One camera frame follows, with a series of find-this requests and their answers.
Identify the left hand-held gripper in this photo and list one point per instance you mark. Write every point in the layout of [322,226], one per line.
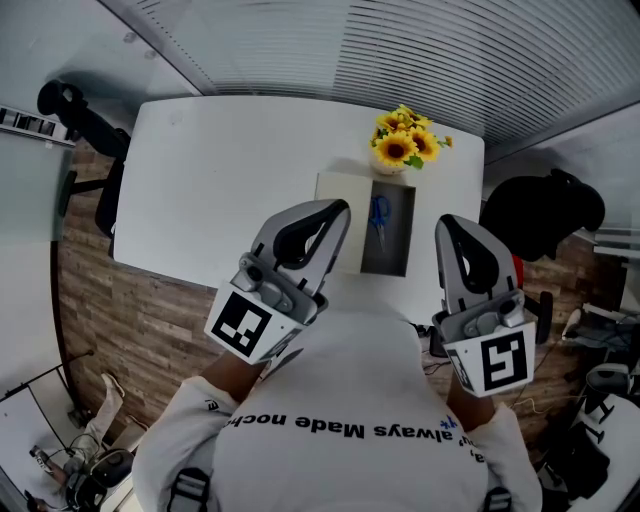
[240,325]

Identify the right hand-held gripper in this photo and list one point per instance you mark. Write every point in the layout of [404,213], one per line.
[505,362]

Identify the blue scissors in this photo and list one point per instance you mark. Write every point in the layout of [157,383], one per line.
[378,225]

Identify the grey tray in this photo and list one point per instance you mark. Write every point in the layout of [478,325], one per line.
[400,225]

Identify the person's left forearm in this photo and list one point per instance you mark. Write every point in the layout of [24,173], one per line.
[230,372]

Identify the person's right forearm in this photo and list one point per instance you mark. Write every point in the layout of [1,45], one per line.
[470,407]

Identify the beige tray lid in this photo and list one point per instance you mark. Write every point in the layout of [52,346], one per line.
[340,190]

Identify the black office chair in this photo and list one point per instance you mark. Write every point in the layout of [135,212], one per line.
[540,210]
[100,135]

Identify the potted yellow sunflowers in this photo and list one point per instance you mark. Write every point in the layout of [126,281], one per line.
[395,150]

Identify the white side table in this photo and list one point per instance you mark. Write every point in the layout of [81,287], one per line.
[622,265]

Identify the person's white printed shirt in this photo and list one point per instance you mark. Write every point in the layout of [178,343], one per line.
[340,395]

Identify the white window blinds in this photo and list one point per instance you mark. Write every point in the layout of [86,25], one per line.
[375,50]

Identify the black bag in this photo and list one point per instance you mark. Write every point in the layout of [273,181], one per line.
[577,462]

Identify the black metal stand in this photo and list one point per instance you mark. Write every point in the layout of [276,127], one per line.
[90,352]

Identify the white wall shelf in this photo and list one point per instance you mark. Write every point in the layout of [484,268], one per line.
[32,125]

